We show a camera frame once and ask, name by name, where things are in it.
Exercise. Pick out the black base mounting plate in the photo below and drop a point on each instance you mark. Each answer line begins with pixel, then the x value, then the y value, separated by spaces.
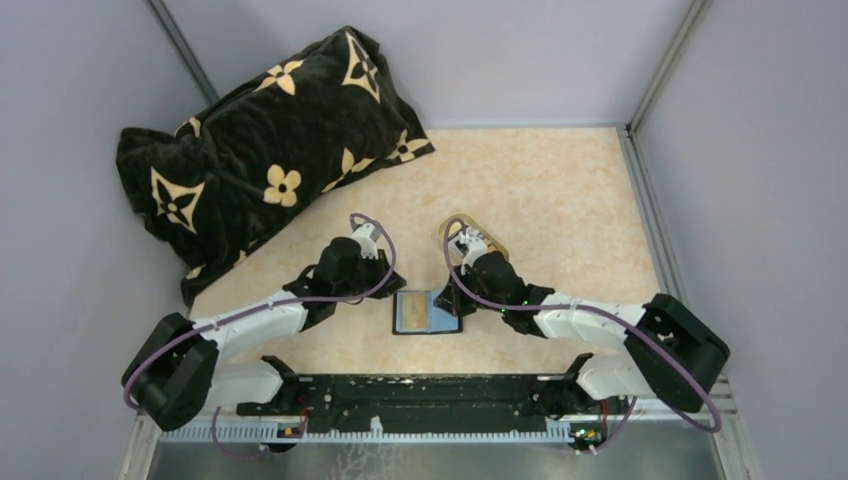
pixel 430 404

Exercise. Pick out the beige oval card holder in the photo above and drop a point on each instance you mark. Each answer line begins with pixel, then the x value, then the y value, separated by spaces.
pixel 458 222

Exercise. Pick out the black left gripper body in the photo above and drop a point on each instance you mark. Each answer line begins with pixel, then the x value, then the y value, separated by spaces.
pixel 374 282

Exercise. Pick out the black leather card wallet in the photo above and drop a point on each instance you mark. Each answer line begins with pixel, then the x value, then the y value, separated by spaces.
pixel 440 321

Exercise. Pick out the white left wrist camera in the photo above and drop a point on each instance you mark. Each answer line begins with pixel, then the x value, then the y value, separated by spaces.
pixel 366 235

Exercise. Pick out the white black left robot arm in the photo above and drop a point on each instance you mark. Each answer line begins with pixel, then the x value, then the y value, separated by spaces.
pixel 184 366

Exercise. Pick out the aluminium frame rail front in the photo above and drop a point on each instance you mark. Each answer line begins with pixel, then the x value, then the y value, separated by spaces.
pixel 437 411

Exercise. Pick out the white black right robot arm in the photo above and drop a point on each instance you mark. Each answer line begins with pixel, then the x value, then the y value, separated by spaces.
pixel 657 349

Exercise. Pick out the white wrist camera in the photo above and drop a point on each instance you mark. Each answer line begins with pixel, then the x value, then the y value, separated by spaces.
pixel 468 245
pixel 366 235

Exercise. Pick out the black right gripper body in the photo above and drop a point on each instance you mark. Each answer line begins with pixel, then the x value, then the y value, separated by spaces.
pixel 460 295

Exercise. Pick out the black floral pillow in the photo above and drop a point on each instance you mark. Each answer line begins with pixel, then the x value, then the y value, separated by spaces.
pixel 232 176

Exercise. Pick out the aluminium right side rail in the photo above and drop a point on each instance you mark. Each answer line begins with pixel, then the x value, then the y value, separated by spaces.
pixel 662 255

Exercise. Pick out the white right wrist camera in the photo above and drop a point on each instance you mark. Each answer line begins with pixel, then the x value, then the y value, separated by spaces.
pixel 468 245

